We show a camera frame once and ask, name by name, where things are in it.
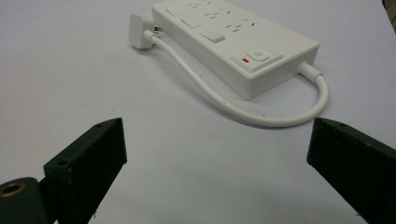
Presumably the white power strip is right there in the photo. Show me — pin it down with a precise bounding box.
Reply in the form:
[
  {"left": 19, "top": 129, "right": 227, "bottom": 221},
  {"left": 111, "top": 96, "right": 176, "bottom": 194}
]
[{"left": 150, "top": 0, "right": 320, "bottom": 101}]

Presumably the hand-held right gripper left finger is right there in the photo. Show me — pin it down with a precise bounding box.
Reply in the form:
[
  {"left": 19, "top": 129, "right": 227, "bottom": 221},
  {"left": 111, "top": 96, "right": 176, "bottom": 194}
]
[{"left": 37, "top": 117, "right": 128, "bottom": 224}]

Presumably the white power plug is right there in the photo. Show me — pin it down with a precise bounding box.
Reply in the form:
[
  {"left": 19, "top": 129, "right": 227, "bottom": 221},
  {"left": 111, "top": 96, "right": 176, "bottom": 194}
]
[{"left": 128, "top": 13, "right": 164, "bottom": 49}]

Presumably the white power cable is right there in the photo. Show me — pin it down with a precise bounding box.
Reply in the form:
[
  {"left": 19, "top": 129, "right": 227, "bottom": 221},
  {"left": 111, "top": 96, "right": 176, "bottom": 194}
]
[{"left": 143, "top": 31, "right": 330, "bottom": 128}]

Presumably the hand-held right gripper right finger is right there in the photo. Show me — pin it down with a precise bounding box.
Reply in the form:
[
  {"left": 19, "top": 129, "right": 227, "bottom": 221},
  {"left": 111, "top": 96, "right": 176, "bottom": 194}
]
[{"left": 306, "top": 117, "right": 396, "bottom": 224}]

